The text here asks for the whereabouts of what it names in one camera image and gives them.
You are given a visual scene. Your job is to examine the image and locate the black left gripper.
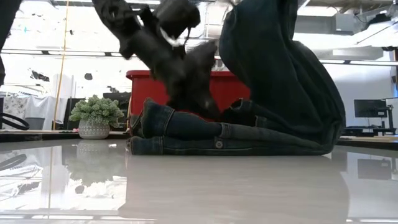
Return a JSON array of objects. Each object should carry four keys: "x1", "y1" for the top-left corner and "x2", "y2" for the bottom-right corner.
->
[{"x1": 119, "y1": 29, "x2": 221, "y2": 118}]

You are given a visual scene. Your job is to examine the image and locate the dark blue denim jeans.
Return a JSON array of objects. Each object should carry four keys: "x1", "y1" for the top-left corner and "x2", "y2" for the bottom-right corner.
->
[{"x1": 126, "y1": 0, "x2": 346, "y2": 156}]

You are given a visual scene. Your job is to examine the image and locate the green potted plant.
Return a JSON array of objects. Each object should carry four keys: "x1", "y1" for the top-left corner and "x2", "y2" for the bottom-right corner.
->
[{"x1": 68, "y1": 95, "x2": 125, "y2": 140}]

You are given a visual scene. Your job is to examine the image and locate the white cabinet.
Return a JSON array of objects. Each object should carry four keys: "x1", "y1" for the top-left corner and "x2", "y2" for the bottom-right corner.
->
[{"x1": 51, "y1": 73, "x2": 76, "y2": 99}]

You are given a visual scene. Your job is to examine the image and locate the grey trash bin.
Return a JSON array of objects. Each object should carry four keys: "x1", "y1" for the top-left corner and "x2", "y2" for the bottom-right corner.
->
[{"x1": 24, "y1": 117, "x2": 46, "y2": 131}]

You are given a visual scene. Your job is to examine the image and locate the black cabinet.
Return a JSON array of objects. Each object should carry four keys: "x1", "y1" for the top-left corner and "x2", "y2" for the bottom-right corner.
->
[{"x1": 63, "y1": 98, "x2": 86, "y2": 131}]

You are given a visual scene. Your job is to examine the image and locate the white hanging cloth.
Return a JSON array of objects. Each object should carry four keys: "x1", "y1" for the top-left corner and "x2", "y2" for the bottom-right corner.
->
[{"x1": 2, "y1": 95, "x2": 68, "y2": 131}]

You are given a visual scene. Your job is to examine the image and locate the black computer monitor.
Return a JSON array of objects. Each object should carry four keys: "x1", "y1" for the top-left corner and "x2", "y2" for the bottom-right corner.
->
[{"x1": 353, "y1": 99, "x2": 389, "y2": 118}]

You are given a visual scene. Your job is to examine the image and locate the black cable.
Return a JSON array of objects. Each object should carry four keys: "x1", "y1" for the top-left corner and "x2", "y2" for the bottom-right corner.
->
[{"x1": 0, "y1": 112, "x2": 30, "y2": 131}]

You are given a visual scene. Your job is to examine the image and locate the long ceiling light bar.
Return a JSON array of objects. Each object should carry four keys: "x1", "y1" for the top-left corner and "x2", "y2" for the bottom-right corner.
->
[{"x1": 0, "y1": 48, "x2": 398, "y2": 67}]

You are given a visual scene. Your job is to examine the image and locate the red plastic laundry bin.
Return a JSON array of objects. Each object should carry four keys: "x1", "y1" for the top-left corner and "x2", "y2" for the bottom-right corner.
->
[{"x1": 126, "y1": 70, "x2": 251, "y2": 122}]

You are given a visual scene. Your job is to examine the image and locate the yellow hanging strap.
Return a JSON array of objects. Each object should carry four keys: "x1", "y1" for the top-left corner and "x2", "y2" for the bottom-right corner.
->
[{"x1": 52, "y1": 0, "x2": 70, "y2": 131}]

